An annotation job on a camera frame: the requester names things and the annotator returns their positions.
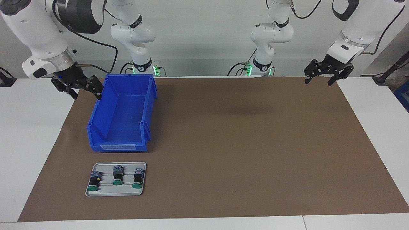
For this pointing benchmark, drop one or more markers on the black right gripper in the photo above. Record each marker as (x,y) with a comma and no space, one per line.
(72,76)

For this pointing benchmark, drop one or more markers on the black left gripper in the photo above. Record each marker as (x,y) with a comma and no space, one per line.
(335,66)

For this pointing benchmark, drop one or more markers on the green push button switch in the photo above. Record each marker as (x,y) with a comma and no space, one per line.
(137,179)
(117,177)

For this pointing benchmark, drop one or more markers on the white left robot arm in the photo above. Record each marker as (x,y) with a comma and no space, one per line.
(364,25)

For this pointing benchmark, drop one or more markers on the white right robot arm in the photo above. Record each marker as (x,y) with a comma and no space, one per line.
(32,28)

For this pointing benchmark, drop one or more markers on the green push button yellow mark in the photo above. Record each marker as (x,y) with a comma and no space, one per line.
(93,182)

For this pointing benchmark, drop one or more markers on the black tripod pole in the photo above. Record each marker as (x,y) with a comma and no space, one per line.
(380,80)

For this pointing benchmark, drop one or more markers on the blue plastic storage bin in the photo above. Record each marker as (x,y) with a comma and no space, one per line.
(123,121)

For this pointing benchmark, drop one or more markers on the black clamp stand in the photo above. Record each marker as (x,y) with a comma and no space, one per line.
(6,81)

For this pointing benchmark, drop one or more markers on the green lit base connector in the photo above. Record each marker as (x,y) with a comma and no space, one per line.
(247,68)
(157,70)

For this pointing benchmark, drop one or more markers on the blue crate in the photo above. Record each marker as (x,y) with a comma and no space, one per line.
(403,92)

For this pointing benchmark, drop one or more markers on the silver metal tray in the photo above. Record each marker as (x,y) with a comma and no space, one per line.
(126,190)

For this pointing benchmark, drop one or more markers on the brown table mat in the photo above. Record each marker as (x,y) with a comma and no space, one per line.
(239,159)

